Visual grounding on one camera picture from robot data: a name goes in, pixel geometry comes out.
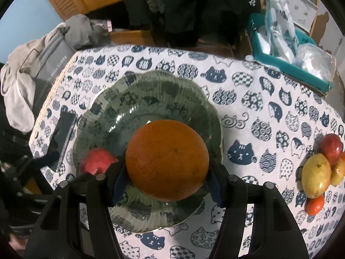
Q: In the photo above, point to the green glass scalloped bowl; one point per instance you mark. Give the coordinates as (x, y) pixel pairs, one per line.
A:
(161, 99)

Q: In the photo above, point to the white printed plastic bag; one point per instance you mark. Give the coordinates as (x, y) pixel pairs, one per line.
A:
(280, 19)

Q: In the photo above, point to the tangerine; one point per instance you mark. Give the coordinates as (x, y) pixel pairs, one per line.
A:
(315, 205)

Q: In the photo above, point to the teal box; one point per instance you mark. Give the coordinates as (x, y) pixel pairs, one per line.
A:
(291, 71)

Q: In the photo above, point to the red apple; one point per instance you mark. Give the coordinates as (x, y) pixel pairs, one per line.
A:
(94, 162)
(331, 145)

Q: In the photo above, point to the dark grey garment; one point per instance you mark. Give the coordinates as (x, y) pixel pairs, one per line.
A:
(80, 29)

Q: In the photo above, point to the yellow lemon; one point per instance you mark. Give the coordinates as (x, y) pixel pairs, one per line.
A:
(338, 174)

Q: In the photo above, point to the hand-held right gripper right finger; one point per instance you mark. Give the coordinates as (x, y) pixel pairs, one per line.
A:
(215, 186)

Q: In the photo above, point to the white drawer box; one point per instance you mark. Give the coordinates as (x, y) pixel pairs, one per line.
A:
(304, 13)

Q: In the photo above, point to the cat print tablecloth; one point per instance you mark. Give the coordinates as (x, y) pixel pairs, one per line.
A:
(242, 99)

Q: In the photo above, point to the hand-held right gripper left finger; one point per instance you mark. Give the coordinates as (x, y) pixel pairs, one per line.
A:
(120, 186)

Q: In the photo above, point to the black long coat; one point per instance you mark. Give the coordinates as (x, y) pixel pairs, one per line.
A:
(194, 8)

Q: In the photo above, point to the large orange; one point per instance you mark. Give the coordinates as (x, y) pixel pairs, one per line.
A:
(167, 159)

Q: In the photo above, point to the pink tag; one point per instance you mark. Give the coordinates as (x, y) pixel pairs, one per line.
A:
(109, 25)

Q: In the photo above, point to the grey fabric bag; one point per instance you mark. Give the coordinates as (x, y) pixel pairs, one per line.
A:
(51, 64)

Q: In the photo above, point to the clear plastic bag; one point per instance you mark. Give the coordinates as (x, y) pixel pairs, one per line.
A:
(315, 59)

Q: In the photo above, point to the black jacket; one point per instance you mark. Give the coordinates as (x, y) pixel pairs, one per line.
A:
(134, 2)

